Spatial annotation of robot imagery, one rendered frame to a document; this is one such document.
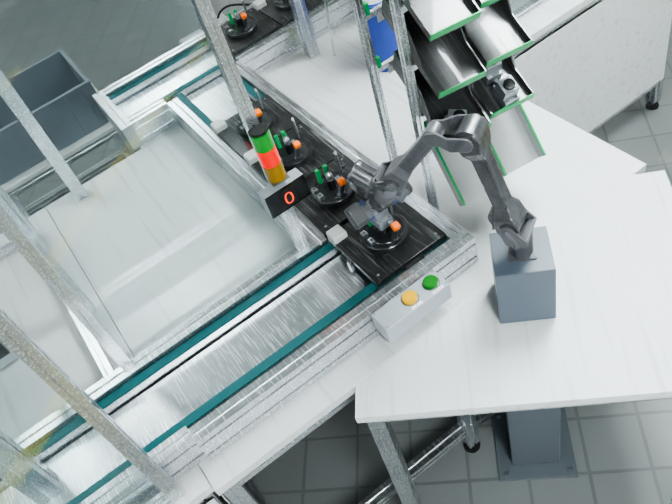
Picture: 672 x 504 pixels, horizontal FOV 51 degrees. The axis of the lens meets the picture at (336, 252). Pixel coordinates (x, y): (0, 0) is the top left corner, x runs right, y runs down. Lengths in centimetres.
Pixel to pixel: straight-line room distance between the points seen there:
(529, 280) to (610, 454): 106
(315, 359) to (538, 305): 57
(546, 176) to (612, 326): 56
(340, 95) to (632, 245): 121
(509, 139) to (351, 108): 75
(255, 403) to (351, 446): 100
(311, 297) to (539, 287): 61
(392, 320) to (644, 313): 62
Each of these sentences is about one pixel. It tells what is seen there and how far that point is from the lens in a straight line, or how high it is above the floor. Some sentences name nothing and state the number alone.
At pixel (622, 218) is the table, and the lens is 209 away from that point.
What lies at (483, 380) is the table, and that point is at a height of 86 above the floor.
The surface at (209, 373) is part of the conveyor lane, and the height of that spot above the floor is 92.
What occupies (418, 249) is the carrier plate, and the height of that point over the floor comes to 97.
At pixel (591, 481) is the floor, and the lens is 260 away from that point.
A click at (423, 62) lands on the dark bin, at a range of 178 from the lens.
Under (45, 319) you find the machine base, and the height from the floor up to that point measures 86.
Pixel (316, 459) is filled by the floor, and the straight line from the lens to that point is 273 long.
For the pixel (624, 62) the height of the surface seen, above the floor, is 43.
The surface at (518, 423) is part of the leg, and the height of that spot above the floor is 32.
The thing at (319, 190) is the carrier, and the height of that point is 99.
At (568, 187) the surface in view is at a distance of 216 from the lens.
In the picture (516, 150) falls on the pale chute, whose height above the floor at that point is 102.
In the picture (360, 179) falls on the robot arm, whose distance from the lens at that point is 171.
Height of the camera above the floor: 240
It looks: 47 degrees down
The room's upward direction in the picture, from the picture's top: 20 degrees counter-clockwise
